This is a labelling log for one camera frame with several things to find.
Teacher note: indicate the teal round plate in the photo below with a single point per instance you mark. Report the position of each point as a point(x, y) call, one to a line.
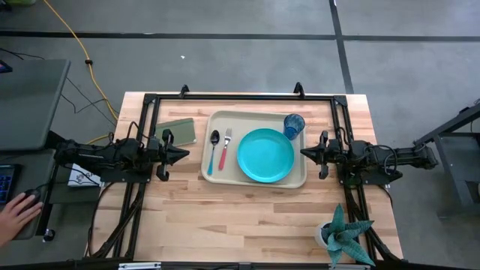
point(265, 155)

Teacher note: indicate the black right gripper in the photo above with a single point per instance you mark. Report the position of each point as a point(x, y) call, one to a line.
point(329, 152)

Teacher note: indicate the black computer mouse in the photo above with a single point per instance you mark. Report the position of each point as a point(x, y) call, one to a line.
point(33, 195)

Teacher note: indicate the person's hand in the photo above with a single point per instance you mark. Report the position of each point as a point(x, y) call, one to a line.
point(15, 217)

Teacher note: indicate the silver metal bracket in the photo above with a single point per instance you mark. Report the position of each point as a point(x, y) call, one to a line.
point(139, 266)
point(350, 267)

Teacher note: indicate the black keyboard with blue keys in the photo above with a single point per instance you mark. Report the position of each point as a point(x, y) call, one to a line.
point(5, 183)

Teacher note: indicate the green succulent in white pot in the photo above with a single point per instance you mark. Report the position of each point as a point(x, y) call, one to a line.
point(343, 236)

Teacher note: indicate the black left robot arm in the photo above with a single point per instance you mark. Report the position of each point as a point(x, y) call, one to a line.
point(112, 155)

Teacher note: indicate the black metal table frame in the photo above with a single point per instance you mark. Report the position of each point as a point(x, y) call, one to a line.
point(243, 97)

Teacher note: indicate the grey side desk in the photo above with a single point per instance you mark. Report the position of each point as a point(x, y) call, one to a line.
point(30, 105)

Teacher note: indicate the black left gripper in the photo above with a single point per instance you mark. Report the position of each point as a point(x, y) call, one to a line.
point(157, 150)

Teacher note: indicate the grey metal stand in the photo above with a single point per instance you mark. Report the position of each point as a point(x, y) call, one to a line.
point(450, 157)

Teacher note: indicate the beige plastic tray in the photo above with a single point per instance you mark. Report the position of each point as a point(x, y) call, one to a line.
point(228, 178)

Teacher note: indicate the blue faceted cup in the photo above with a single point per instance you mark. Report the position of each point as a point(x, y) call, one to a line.
point(294, 125)

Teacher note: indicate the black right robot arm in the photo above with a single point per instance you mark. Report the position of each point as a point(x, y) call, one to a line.
point(375, 159)

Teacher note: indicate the black round knob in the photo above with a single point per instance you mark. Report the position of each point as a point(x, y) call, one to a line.
point(48, 235)

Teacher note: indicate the white patterned card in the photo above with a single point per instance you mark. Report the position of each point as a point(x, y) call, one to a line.
point(84, 176)

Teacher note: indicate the dark grey desk mat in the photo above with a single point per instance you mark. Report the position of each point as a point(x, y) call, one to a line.
point(75, 193)

